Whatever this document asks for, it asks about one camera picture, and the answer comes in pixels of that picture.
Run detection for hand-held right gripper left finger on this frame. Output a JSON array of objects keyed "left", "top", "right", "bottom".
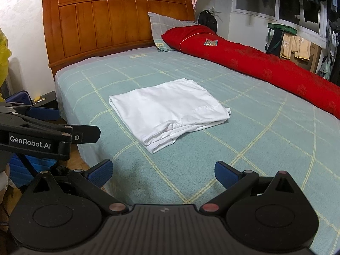
[{"left": 32, "top": 159, "right": 129, "bottom": 214}]

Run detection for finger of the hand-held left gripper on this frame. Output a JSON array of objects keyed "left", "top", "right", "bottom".
[
  {"left": 0, "top": 105, "right": 61, "bottom": 121},
  {"left": 23, "top": 117, "right": 101, "bottom": 143}
]

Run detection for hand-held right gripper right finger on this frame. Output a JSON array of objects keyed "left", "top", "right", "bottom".
[{"left": 199, "top": 161, "right": 303, "bottom": 215}]

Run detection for white t-shirt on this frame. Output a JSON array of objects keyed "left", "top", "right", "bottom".
[{"left": 109, "top": 78, "right": 231, "bottom": 154}]

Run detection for black cardboard box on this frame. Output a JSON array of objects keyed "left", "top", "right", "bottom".
[{"left": 31, "top": 91, "right": 58, "bottom": 109}]

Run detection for green checked bed sheet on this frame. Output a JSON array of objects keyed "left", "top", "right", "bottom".
[{"left": 54, "top": 46, "right": 340, "bottom": 255}]

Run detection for blue bag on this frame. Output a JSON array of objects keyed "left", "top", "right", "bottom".
[{"left": 5, "top": 90, "right": 60, "bottom": 190}]

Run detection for yellow plastic bag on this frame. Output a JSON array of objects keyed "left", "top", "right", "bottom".
[{"left": 0, "top": 28, "right": 12, "bottom": 101}]

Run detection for wooden headboard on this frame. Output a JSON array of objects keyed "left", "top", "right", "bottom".
[{"left": 42, "top": 0, "right": 197, "bottom": 81}]

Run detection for red quilt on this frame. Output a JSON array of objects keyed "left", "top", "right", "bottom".
[{"left": 161, "top": 25, "right": 340, "bottom": 119}]

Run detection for grey checked pillow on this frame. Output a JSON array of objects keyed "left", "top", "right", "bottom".
[{"left": 147, "top": 12, "right": 201, "bottom": 52}]

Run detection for green garment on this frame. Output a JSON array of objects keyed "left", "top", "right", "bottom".
[{"left": 265, "top": 23, "right": 297, "bottom": 57}]

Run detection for grey hanging garment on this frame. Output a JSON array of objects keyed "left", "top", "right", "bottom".
[{"left": 316, "top": 21, "right": 340, "bottom": 81}]

